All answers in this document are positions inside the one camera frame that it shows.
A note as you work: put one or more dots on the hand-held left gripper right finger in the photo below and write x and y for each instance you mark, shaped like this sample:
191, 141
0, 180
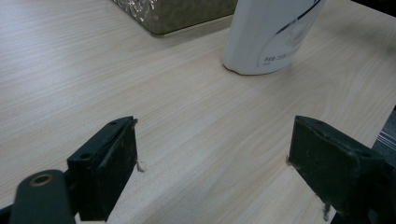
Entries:
330, 168

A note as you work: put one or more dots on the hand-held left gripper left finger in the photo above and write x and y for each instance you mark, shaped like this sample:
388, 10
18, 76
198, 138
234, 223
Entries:
102, 165

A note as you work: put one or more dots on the white plastic bottle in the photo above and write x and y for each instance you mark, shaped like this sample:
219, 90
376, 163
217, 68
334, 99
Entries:
264, 34

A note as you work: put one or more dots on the speckled olive box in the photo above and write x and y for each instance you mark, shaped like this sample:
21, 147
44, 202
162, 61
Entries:
174, 14

